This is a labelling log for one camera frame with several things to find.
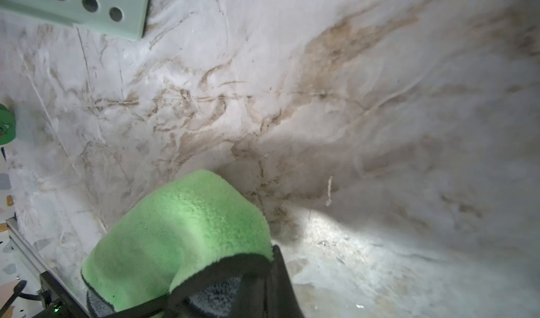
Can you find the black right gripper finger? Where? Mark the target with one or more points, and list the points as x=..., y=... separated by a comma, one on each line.
x=270, y=295

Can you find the green and grey dishcloth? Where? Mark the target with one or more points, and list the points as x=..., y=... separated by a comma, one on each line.
x=171, y=235

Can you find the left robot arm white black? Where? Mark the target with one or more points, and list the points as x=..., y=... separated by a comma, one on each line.
x=55, y=299

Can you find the small green toy block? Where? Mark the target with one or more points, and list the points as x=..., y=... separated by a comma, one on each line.
x=7, y=126

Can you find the mint green plastic basket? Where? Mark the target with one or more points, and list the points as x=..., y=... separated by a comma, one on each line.
x=120, y=18

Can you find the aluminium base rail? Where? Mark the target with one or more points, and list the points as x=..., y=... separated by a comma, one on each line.
x=30, y=264

